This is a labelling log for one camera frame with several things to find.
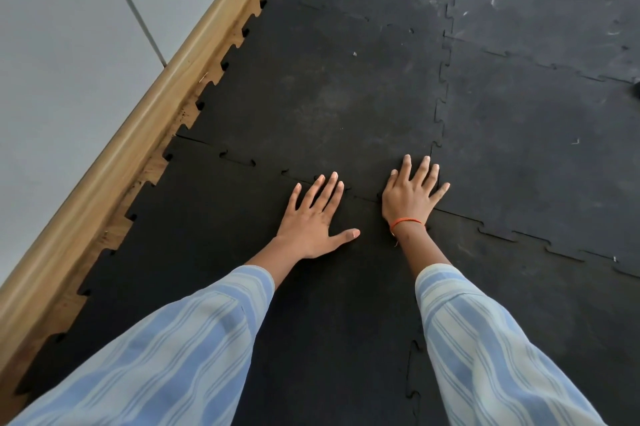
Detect person's left hand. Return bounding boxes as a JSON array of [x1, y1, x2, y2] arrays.
[[273, 171, 361, 261]]

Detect person's right hand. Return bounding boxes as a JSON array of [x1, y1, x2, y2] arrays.
[[382, 154, 451, 228]]

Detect person's right forearm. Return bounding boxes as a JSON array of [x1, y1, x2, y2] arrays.
[[391, 222, 608, 426]]

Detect person's left forearm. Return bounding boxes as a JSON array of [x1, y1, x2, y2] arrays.
[[7, 238, 307, 426]]

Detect black interlocking rubber floor mats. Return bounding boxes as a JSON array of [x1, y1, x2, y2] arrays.
[[14, 0, 640, 426]]

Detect wooden skirting board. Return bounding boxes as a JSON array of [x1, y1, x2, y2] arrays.
[[0, 0, 304, 376]]

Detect orange thread bracelet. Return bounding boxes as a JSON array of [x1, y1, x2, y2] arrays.
[[389, 218, 426, 248]]

